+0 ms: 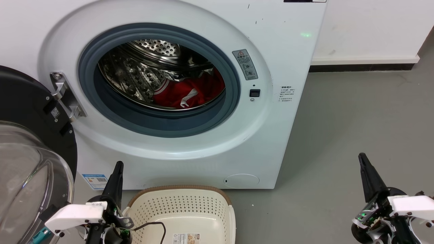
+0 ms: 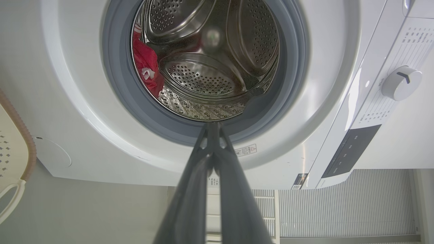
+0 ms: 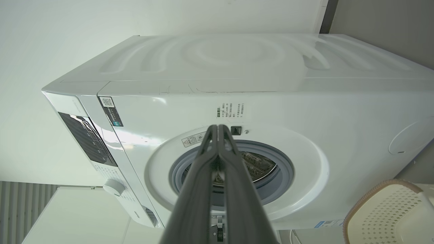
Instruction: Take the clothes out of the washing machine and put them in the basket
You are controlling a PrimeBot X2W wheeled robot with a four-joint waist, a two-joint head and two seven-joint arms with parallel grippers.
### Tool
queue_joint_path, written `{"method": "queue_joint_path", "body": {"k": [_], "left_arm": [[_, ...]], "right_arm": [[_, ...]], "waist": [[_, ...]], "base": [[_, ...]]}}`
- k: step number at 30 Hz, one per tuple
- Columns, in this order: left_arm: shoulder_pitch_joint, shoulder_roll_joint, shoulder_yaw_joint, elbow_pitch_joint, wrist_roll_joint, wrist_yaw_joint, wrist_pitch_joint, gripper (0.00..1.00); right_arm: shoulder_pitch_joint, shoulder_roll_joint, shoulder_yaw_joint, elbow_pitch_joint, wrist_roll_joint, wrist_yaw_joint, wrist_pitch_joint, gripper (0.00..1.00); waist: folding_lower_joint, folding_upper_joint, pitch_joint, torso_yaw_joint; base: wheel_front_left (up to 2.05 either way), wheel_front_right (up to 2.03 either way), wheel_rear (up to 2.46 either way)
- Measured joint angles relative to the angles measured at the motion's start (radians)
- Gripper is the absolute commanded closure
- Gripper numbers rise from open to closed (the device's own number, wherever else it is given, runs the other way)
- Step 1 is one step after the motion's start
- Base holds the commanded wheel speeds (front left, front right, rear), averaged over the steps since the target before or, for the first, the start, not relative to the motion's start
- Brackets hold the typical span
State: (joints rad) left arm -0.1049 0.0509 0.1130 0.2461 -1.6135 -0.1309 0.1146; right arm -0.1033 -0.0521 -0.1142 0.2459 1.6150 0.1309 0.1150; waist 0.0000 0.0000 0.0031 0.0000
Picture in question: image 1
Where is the printed paper label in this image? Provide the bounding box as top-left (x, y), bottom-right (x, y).
top-left (171, 233), bottom-right (200, 244)

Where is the black washer door with glass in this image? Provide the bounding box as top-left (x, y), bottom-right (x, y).
top-left (0, 65), bottom-right (78, 244)

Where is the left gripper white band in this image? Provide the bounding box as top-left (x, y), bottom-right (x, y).
top-left (45, 161), bottom-right (133, 244)

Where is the red garment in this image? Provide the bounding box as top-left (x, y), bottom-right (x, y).
top-left (153, 68), bottom-right (226, 109)

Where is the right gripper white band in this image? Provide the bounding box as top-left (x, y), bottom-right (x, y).
top-left (351, 153), bottom-right (434, 244)

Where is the white front-load washing machine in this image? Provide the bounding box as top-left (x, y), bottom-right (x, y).
top-left (0, 0), bottom-right (328, 190)

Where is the small printed text label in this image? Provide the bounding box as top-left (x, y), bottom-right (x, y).
top-left (279, 85), bottom-right (295, 103)

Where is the grey warning sticker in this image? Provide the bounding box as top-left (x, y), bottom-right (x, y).
top-left (232, 49), bottom-right (258, 81)

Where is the round white filter cover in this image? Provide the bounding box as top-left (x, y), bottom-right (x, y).
top-left (223, 174), bottom-right (260, 189)

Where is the grey rubber door gasket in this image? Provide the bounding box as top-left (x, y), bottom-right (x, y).
top-left (78, 23), bottom-right (241, 138)

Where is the blue energy label sticker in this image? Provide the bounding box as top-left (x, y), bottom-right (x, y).
top-left (82, 174), bottom-right (108, 190)

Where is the metal door hinge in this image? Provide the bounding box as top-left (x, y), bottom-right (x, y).
top-left (50, 72), bottom-right (87, 122)

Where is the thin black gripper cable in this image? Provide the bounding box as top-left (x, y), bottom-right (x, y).
top-left (131, 222), bottom-right (166, 244)

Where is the black wall baseboard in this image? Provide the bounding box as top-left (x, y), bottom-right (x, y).
top-left (309, 63), bottom-right (416, 73)

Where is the stainless steel washing machine drum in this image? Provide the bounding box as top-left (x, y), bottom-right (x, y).
top-left (98, 39), bottom-right (226, 110)

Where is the cream perforated laundry basket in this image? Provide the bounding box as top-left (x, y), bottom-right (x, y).
top-left (122, 185), bottom-right (236, 244)

